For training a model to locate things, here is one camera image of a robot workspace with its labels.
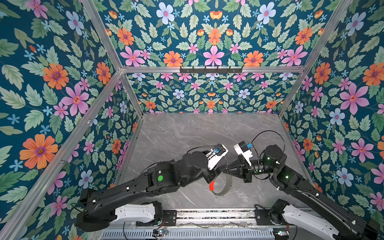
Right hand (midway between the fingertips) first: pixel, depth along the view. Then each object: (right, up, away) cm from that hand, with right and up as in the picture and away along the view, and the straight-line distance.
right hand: (225, 171), depth 58 cm
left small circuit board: (-29, -33, +13) cm, 46 cm away
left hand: (0, +5, -2) cm, 5 cm away
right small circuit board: (+29, -34, +13) cm, 46 cm away
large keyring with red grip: (+2, -5, +2) cm, 6 cm away
